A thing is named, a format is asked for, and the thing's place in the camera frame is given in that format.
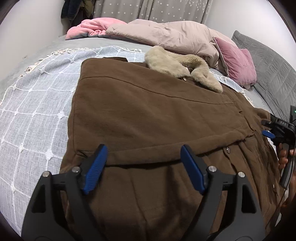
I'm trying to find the brown coat with fur collar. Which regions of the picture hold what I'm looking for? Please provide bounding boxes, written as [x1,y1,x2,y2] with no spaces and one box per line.
[61,58,283,240]

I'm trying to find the right hand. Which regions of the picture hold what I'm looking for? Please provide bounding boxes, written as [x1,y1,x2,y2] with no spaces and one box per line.
[277,143,295,170]

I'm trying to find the grey quilted headboard cushion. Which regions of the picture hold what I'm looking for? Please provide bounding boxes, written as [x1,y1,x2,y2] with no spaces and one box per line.
[232,30,295,121]

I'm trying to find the pink velvet pillow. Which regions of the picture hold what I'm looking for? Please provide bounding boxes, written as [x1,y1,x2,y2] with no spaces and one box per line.
[214,37,257,88]

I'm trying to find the light blue checked throw blanket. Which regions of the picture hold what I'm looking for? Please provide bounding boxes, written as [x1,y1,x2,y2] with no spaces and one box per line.
[1,46,253,233]

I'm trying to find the beige duvet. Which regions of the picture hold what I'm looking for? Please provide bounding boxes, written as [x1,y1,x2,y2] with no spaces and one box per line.
[106,19,236,69]

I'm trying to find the grey bed sheet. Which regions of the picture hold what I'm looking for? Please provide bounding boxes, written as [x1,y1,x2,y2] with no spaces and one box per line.
[1,38,271,119]

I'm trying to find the grey starred curtain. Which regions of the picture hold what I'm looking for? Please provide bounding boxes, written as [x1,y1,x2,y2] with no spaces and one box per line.
[93,0,213,24]

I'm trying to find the pink fleece blanket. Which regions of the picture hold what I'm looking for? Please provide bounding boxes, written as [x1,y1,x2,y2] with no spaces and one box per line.
[65,18,126,40]

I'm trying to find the dark clothes hanging on wall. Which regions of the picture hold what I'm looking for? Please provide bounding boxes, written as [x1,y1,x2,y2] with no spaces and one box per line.
[61,0,94,20]

